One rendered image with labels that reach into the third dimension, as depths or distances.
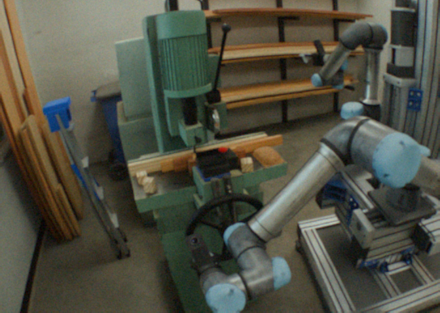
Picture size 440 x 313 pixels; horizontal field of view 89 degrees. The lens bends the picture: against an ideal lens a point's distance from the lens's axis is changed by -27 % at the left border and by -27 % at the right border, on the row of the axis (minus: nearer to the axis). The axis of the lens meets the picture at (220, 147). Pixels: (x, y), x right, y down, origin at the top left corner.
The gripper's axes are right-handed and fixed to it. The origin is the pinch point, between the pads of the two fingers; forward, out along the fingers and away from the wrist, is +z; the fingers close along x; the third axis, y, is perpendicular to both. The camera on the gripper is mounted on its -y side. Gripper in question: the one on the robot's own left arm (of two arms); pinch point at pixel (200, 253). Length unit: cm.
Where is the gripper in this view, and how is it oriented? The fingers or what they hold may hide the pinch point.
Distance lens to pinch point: 92.0
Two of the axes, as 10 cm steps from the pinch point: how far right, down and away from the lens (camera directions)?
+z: -2.0, 0.9, 9.7
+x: 9.3, -2.8, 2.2
